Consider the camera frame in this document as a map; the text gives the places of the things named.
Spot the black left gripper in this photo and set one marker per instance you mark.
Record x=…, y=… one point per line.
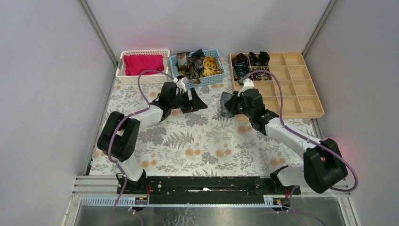
x=190, y=100

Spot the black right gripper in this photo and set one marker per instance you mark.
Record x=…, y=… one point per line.
x=231, y=104

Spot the grey leaf pattern tie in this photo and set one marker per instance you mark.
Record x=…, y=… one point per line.
x=224, y=110

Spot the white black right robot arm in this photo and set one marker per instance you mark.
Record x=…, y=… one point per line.
x=322, y=164

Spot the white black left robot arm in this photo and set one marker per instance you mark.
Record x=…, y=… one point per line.
x=120, y=132

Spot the rolled multicolour tie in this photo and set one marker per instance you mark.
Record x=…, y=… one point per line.
x=260, y=74

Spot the rolled navy blue tie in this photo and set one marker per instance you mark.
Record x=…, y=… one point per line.
x=240, y=71

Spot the orange floral tie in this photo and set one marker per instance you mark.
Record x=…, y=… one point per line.
x=192, y=73

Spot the light blue plastic basket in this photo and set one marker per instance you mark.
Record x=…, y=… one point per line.
x=215, y=79

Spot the yellow patterned tie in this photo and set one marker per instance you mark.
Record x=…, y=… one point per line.
x=210, y=67

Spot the floral tablecloth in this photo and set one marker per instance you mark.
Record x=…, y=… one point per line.
x=202, y=143

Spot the rolled dark red tie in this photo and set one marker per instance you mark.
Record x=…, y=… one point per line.
x=240, y=59

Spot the rolled black tie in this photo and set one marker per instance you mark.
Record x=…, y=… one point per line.
x=260, y=59

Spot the dark navy red tie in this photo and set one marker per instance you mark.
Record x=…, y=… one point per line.
x=196, y=58

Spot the wooden compartment tray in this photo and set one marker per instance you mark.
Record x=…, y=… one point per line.
x=293, y=87

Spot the white plastic basket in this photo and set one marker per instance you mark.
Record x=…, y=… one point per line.
x=148, y=77

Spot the magenta cloth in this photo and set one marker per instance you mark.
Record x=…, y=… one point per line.
x=136, y=64

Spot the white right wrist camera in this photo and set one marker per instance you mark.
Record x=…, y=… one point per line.
x=247, y=84

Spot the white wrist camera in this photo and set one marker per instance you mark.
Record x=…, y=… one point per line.
x=181, y=82
x=247, y=84

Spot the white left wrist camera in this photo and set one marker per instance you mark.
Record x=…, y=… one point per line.
x=181, y=82

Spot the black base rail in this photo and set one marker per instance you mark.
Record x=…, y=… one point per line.
x=204, y=190

